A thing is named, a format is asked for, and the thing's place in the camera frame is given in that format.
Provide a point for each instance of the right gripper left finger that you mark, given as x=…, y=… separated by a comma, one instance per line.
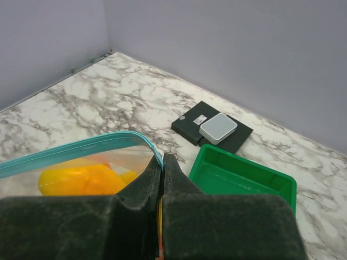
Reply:
x=121, y=226

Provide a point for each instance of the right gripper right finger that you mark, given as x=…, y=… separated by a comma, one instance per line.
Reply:
x=196, y=225

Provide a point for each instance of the orange yellow mango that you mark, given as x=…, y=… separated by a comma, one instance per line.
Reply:
x=98, y=179

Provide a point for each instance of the green plastic tray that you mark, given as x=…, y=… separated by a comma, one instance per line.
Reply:
x=216, y=171

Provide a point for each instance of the clear zip top bag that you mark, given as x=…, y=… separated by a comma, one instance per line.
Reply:
x=122, y=151

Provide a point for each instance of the yellow banana bunch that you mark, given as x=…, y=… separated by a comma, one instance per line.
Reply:
x=128, y=177

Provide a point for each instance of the grey translucent small case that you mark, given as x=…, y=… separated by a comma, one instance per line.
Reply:
x=218, y=128

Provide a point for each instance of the black flat box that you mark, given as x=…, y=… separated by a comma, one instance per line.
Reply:
x=188, y=124

